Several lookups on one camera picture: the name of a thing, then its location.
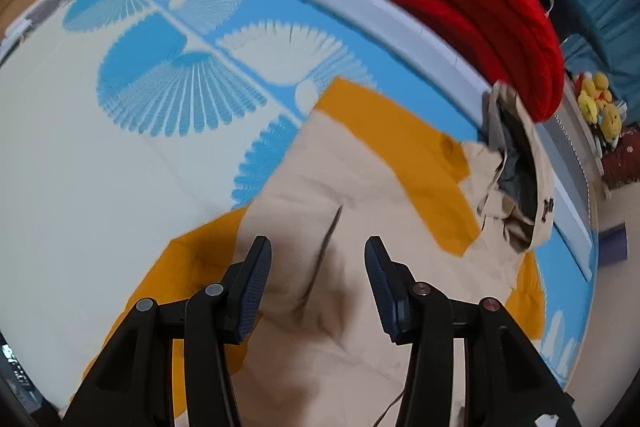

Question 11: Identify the dark red plush toy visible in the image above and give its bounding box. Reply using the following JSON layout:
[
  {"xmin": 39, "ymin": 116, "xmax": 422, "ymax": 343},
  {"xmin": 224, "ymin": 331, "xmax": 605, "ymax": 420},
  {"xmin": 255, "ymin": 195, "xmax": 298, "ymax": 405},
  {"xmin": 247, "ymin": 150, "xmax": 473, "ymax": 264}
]
[{"xmin": 600, "ymin": 134, "xmax": 640, "ymax": 188}]

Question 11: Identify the purple box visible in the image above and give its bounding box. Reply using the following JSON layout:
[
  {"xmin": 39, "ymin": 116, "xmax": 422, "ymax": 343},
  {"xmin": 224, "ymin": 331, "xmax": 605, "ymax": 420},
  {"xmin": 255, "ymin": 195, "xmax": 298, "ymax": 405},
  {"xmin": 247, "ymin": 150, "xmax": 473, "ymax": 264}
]
[{"xmin": 600, "ymin": 224, "xmax": 629, "ymax": 263}]

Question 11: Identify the beige and orange jacket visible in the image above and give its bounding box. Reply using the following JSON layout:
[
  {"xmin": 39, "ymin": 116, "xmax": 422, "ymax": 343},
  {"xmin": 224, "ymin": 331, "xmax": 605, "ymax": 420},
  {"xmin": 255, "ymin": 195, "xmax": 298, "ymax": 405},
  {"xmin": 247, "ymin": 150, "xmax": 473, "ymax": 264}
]
[{"xmin": 82, "ymin": 77, "xmax": 556, "ymax": 427}]

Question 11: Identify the blue and white patterned mat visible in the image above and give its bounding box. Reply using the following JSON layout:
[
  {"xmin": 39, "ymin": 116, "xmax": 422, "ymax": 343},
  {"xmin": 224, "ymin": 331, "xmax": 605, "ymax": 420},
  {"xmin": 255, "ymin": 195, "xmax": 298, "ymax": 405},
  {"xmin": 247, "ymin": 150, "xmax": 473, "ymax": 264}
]
[{"xmin": 0, "ymin": 0, "xmax": 598, "ymax": 408}]

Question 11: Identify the red folded blanket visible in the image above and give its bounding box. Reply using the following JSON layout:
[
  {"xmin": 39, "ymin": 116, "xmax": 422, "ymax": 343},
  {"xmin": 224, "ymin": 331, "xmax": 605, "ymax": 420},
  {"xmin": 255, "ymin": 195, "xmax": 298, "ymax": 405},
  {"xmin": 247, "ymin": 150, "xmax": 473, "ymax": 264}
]
[{"xmin": 357, "ymin": 0, "xmax": 566, "ymax": 124}]

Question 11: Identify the yellow plush toy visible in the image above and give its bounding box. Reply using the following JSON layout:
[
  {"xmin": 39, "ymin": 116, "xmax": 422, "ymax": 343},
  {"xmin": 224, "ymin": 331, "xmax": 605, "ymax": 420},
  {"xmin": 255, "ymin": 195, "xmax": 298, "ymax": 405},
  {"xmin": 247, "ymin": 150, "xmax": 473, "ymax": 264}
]
[
  {"xmin": 599, "ymin": 102, "xmax": 624, "ymax": 140},
  {"xmin": 576, "ymin": 73, "xmax": 612, "ymax": 124}
]

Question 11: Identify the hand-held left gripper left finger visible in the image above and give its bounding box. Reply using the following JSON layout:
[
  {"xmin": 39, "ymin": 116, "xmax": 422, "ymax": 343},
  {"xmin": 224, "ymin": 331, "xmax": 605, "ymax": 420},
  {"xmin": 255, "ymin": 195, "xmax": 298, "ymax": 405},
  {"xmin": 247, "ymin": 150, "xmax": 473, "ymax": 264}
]
[{"xmin": 59, "ymin": 235, "xmax": 273, "ymax": 427}]

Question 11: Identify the teal curtain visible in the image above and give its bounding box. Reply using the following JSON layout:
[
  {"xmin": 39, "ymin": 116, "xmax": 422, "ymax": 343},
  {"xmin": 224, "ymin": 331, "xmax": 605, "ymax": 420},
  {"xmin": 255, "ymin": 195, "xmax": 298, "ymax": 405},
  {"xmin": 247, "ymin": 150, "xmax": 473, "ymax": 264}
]
[{"xmin": 500, "ymin": 0, "xmax": 640, "ymax": 118}]

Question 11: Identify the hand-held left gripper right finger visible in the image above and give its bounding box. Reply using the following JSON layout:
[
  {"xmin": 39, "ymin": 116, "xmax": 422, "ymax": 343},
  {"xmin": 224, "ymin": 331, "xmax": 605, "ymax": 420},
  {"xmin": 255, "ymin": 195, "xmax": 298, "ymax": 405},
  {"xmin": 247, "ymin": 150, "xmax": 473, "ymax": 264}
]
[{"xmin": 364, "ymin": 235, "xmax": 583, "ymax": 427}]

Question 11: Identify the white low ledge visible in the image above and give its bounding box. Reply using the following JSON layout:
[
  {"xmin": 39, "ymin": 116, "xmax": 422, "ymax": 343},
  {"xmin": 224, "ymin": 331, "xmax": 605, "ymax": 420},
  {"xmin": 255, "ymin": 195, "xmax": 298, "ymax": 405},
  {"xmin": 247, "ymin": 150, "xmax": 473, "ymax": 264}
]
[{"xmin": 550, "ymin": 107, "xmax": 613, "ymax": 279}]

